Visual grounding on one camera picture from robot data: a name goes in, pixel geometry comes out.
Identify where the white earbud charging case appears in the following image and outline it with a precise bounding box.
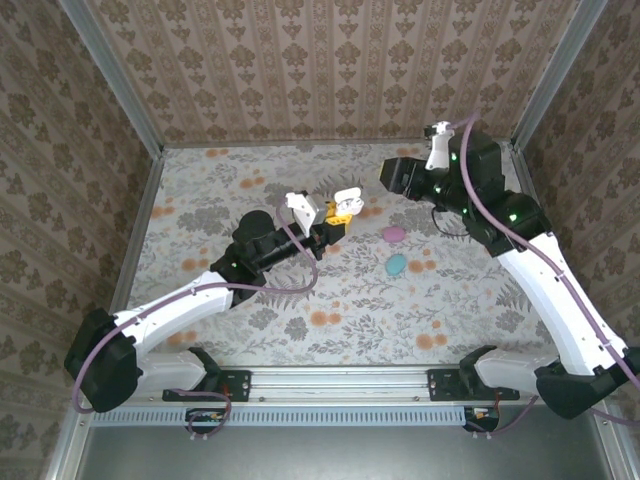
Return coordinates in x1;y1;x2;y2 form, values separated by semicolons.
331;187;365;217

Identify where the floral printed tablecloth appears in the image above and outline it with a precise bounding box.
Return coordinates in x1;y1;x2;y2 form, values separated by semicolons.
102;141;576;366

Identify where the black controller board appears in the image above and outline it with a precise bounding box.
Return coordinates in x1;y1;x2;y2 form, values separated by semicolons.
464;405;501;426
185;407;226;426

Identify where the grey metal panel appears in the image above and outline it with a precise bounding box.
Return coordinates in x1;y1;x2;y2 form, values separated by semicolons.
74;403;626;480

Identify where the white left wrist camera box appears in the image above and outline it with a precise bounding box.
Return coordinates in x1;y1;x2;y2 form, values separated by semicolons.
284;190;329;235

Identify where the purple cable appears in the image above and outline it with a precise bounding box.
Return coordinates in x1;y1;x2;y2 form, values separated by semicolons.
72;195;320;442
452;112;640;441

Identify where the thin aluminium rail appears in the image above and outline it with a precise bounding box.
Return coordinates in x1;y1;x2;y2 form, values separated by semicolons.
162;139;515;150

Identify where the long aluminium base rail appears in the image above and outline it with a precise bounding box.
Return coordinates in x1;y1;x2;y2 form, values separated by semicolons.
74;364;621;406

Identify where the aluminium frame post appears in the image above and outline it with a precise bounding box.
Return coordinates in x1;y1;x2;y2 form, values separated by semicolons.
510;0;612;151
56;0;166;157

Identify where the grey slotted cable duct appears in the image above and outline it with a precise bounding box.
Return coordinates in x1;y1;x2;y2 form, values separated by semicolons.
92;405;469;427

